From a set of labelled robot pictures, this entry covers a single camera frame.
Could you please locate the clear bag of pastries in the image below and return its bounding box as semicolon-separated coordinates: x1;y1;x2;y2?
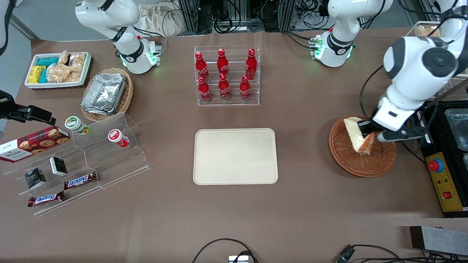
418;25;442;38

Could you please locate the black plug connector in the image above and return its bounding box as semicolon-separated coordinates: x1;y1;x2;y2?
335;245;356;263

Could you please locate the steel pan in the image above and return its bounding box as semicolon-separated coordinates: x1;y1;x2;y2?
444;108;468;152

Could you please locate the clear acrylic stepped stand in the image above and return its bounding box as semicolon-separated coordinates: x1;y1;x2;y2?
71;111;151;189
2;135;103;217

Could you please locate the black box with gold print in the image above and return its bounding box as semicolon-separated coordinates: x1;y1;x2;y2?
24;167;47;190

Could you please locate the beige cloth bag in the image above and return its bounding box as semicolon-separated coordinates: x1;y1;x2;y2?
137;3;185;37

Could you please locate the grey metal bar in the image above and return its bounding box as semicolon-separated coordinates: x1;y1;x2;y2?
409;225;468;256

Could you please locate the black box with white label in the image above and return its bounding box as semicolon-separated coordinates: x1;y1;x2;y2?
49;156;68;177

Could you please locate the beige plastic tray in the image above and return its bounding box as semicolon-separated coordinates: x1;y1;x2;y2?
193;128;279;186

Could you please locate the black appliance with yellow panel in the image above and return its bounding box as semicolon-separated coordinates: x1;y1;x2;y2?
419;99;468;218

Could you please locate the yellow snack packet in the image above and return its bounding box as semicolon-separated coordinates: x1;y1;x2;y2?
28;65;46;84

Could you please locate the oval light wicker basket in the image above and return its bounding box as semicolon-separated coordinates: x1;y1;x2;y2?
81;68;134;123

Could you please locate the black coiled cable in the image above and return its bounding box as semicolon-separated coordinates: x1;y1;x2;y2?
214;16;233;34

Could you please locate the red lid yogurt cup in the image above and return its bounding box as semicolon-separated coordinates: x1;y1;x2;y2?
107;129;129;148

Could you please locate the white wire basket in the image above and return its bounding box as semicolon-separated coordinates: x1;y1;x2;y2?
404;21;468;100

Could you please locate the round brown wicker basket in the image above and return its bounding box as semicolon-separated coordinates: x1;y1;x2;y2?
328;115;397;178

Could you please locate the red cola bottle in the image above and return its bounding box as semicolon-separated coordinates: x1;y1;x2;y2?
239;75;252;101
195;51;210;80
217;48;230;76
197;76;212;102
218;73;231;101
245;48;258;80

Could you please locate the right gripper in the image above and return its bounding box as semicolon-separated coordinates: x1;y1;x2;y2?
0;90;56;126

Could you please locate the aluminium frame post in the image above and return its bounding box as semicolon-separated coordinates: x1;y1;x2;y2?
279;0;297;32
178;0;201;35

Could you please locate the clear acrylic bottle rack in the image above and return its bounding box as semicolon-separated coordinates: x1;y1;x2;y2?
194;45;261;107

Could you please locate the red tartan cookie box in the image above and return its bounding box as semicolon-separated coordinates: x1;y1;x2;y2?
0;126;71;163

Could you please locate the aluminium foil tray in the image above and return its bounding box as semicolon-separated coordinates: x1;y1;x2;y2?
81;73;127;113
82;104;117;116

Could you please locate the black looped cable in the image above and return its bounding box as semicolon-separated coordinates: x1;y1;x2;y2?
192;238;259;263

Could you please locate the green lid yogurt cup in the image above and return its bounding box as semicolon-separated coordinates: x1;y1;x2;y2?
65;116;91;136

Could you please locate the black power cable with plug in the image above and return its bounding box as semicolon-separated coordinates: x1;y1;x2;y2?
401;140;427;165

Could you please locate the triangle sandwich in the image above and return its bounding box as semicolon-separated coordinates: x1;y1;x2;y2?
343;116;378;156

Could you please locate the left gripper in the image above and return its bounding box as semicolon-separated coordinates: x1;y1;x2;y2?
358;95;414;137

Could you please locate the white rectangular snack bin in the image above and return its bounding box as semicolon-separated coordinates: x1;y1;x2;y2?
24;52;92;88

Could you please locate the Snickers chocolate bar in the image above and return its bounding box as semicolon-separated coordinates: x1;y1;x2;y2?
64;171;98;190
28;191;65;207

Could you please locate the black arm base cable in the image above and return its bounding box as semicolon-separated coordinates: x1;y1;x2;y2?
281;30;316;50
131;9;183;56

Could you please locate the grey metal rail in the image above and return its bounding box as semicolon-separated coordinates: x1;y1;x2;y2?
8;14;41;41

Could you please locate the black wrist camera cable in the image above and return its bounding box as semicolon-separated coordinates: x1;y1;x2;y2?
359;65;385;118

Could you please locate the thin black cable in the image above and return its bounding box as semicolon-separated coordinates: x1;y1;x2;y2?
349;244;468;263

